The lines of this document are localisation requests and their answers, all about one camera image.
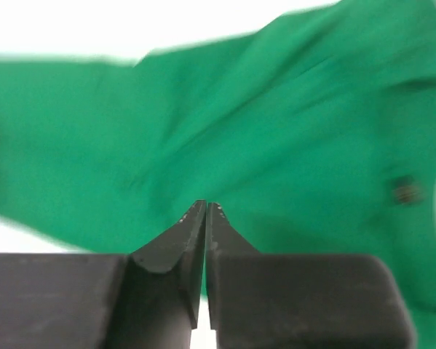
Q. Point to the green t shirt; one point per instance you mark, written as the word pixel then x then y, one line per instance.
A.
pixel 316 133

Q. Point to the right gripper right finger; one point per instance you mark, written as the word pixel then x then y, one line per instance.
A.
pixel 262 300

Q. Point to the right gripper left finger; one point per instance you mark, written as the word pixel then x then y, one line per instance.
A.
pixel 145 299

